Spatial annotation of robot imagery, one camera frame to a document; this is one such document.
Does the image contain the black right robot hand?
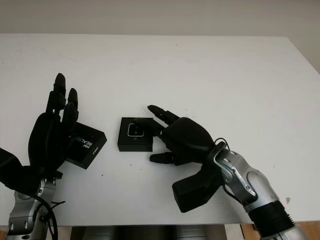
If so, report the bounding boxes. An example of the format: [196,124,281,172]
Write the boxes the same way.
[134,104,218,167]

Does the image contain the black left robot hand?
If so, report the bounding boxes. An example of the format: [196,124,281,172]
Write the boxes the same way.
[27,72,80,176]

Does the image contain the black RealSense box lid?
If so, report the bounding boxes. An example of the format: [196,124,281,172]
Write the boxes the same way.
[65,121,108,171]

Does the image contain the dark grey robot torso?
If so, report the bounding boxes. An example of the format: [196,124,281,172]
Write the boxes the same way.
[69,224,227,240]

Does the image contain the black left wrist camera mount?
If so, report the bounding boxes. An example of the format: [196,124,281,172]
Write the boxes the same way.
[0,147,46,193]

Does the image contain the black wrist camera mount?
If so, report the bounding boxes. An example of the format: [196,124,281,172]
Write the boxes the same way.
[171,159,223,214]
[0,147,46,193]

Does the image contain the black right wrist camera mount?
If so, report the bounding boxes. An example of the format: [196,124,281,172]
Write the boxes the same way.
[171,159,223,214]

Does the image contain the black camera box base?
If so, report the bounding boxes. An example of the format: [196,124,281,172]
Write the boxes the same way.
[117,116,154,153]

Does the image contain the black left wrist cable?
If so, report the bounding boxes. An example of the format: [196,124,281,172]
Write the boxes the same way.
[29,193,66,240]

